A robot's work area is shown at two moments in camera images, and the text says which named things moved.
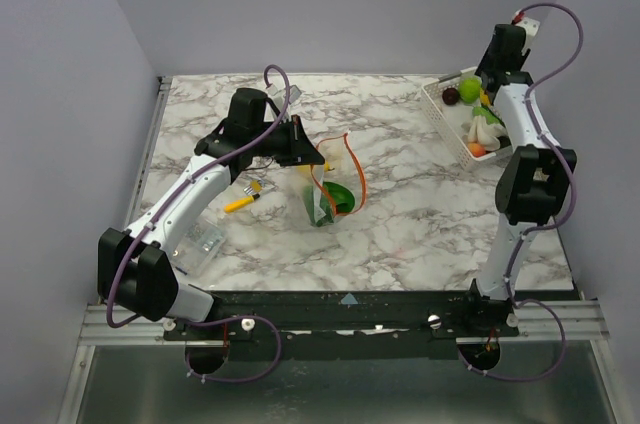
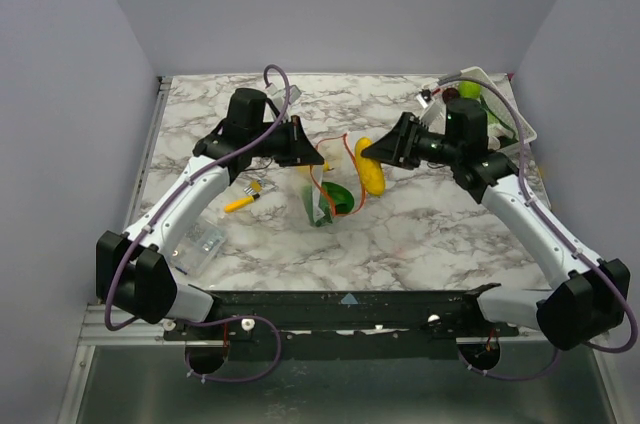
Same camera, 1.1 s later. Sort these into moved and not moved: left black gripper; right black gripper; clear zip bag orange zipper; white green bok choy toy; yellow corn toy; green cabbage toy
Moved: yellow corn toy; right black gripper
Not moved: left black gripper; white green bok choy toy; green cabbage toy; clear zip bag orange zipper
